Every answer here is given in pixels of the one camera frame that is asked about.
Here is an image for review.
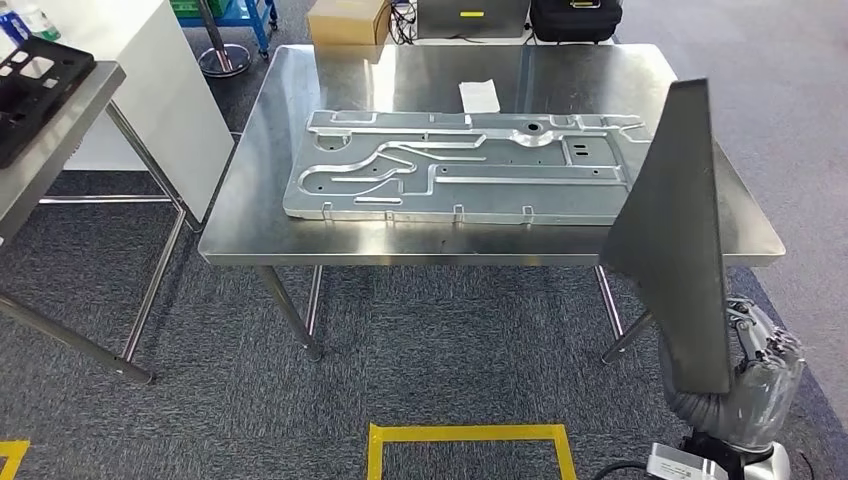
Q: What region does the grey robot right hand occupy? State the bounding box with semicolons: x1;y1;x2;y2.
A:
659;294;806;458

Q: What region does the black plastic plate holder part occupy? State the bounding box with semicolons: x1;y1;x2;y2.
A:
599;78;733;397
0;36;97;170

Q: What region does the steel workbench table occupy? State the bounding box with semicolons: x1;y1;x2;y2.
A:
0;60;200;387
197;42;788;366

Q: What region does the stamped sheet metal panel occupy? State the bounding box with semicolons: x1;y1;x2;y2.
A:
282;109;657;227

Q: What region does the white paper sheet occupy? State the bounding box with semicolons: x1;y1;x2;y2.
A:
458;79;502;115

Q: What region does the black carry case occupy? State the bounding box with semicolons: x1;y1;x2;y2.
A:
528;0;624;44

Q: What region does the grey case with yellow label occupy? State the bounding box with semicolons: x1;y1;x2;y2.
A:
415;0;533;40

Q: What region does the brown cardboard box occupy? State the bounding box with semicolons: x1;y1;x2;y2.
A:
306;0;392;48

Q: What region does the blue metal cart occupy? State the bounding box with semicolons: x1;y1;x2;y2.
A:
175;0;280;58

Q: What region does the white board panel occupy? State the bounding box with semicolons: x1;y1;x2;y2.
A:
39;0;236;225

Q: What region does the green plastic crate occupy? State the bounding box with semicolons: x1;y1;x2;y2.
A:
168;0;233;19

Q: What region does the yellow floor marking tape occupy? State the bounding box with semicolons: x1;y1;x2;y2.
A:
0;440;31;480

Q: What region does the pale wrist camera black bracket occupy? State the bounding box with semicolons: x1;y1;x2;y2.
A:
645;430;773;480

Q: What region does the black camera cable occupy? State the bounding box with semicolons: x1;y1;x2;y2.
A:
591;460;654;480

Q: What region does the black cable bundle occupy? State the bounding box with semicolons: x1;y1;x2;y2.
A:
389;0;419;46

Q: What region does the chrome stanchion post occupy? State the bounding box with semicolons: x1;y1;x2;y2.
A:
193;0;253;79

